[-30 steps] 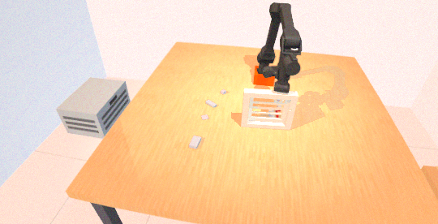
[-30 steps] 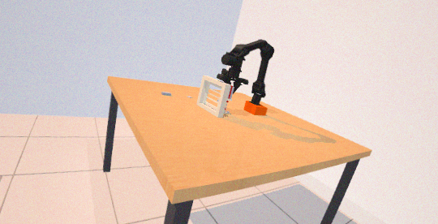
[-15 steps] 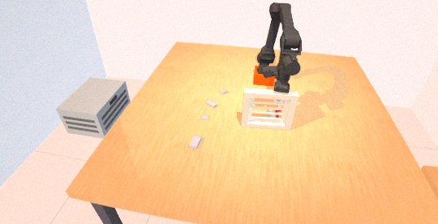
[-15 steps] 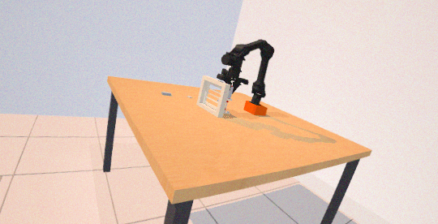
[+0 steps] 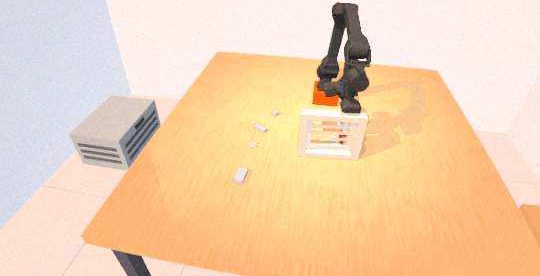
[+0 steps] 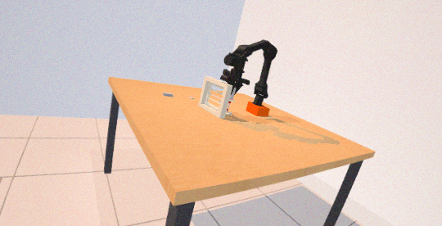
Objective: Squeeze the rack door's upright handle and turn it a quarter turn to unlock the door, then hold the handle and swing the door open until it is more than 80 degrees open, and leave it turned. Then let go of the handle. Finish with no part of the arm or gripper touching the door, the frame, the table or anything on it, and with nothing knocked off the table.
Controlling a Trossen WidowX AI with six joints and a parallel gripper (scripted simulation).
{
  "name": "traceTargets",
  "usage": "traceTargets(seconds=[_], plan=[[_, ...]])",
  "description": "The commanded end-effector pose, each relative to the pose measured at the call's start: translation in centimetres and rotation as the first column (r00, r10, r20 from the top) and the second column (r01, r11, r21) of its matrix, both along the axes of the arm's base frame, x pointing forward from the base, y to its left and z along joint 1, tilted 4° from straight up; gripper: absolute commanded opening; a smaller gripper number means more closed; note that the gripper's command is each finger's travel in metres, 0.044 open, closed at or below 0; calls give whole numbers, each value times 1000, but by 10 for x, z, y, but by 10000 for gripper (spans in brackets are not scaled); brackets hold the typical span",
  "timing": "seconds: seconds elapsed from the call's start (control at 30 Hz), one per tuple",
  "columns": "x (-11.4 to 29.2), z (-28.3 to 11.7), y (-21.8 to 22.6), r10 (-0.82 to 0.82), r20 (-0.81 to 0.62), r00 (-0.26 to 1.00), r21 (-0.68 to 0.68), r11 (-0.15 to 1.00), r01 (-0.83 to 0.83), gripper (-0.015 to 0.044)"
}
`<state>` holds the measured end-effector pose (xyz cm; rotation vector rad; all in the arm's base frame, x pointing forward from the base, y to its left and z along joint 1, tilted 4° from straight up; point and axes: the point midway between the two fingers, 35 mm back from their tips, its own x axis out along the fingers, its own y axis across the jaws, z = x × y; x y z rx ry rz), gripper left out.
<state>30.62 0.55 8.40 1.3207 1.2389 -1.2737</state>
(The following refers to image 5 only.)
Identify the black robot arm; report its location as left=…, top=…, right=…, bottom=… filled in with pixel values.
left=316, top=2, right=371, bottom=97

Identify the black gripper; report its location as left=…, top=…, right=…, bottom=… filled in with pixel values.
left=339, top=76, right=361, bottom=113

